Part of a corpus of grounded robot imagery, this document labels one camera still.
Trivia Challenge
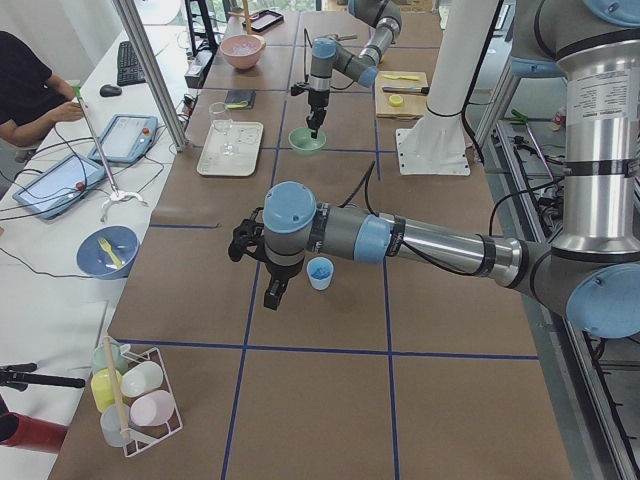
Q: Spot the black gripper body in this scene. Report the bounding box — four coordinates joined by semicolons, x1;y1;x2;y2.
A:
306;90;326;126
265;260;301;295

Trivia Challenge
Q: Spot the light green bowl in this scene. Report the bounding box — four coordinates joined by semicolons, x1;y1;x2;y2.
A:
288;127;326;156

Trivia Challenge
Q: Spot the light blue plastic cup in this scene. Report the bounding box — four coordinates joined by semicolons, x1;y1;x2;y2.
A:
306;257;334;291

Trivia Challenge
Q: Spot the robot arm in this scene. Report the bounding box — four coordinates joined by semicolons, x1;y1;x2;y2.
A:
228;1;639;338
291;0;402;139

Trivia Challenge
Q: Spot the pink bowl with ice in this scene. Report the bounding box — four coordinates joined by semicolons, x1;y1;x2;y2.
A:
219;34;266;70

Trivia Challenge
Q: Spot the blue bowl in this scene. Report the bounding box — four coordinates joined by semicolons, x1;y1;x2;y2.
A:
76;225;139;280

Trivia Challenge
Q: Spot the grey yellow folded cloth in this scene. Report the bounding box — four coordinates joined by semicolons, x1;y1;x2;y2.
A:
224;89;256;110

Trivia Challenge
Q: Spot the wooden cutting board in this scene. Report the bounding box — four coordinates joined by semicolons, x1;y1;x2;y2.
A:
374;71;429;118

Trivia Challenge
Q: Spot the cream bear serving tray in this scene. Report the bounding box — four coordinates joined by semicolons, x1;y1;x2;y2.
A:
196;122;264;177

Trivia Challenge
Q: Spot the clear wine glass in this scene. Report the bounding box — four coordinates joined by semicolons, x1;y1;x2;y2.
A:
208;102;235;156

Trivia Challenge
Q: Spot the wooden paper towel stand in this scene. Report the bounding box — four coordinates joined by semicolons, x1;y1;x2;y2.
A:
242;0;253;35

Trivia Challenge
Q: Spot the pink plastic cup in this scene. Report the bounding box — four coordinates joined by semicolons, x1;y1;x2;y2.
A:
130;390;175;427

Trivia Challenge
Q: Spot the white plastic cup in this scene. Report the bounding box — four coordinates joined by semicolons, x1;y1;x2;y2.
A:
120;361;164;398

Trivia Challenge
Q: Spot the yellow plastic fork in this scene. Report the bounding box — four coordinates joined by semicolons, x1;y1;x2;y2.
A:
98;237;124;269

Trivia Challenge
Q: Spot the reacher grabber stick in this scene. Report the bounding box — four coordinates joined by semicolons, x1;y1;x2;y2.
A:
71;85;148;223

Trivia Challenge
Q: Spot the far blue teach pendant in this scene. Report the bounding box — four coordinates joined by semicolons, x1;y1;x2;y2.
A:
99;114;159;165

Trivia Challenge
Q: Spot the blue teach pendant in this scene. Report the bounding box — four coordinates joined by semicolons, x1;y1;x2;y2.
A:
12;154;106;220
99;114;159;165

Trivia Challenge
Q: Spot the green plastic cup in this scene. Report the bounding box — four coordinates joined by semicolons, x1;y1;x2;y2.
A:
91;339;129;374

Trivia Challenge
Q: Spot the black keyboard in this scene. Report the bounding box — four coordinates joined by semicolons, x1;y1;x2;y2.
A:
116;41;146;87

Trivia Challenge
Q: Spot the yellow plastic cup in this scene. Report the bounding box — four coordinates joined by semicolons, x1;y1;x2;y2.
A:
90;368;115;413

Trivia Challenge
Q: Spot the black computer mouse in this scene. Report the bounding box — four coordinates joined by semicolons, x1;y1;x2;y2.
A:
99;84;122;98

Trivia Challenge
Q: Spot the clear grey plastic cup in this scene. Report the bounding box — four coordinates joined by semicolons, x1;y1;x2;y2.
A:
100;404;131;447

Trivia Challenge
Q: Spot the near blue teach pendant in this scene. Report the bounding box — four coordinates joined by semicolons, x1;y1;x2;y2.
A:
12;154;106;220

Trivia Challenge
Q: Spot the person in black shirt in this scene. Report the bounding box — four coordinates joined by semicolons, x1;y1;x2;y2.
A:
1;31;84;147

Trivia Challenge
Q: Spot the red cylinder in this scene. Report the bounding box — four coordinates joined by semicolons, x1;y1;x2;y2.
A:
1;412;67;454

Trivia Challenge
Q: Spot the white wire cup rack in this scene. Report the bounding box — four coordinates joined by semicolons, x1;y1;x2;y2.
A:
99;338;183;458

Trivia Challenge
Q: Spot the wooden rack handle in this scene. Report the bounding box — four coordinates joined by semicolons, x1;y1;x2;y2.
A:
102;336;131;438

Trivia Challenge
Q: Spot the aluminium frame post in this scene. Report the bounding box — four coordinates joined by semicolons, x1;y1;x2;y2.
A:
112;0;188;152

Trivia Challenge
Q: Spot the black tripod handle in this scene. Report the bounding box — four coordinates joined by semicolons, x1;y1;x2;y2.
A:
1;363;86;392

